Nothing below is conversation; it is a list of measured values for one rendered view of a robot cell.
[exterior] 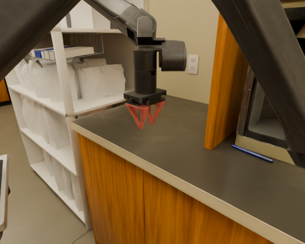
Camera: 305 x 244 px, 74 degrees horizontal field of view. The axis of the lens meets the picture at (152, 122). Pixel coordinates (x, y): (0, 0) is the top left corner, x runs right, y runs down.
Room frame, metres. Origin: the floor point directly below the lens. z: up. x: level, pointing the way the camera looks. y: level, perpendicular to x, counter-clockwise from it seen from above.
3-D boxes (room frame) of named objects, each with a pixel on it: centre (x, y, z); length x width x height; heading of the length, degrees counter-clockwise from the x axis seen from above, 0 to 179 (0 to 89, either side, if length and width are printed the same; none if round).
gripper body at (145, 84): (0.52, 0.02, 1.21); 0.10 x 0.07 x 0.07; 138
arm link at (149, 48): (0.52, 0.01, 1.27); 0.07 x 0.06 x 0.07; 91
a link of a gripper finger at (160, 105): (0.52, 0.01, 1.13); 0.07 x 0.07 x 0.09; 48
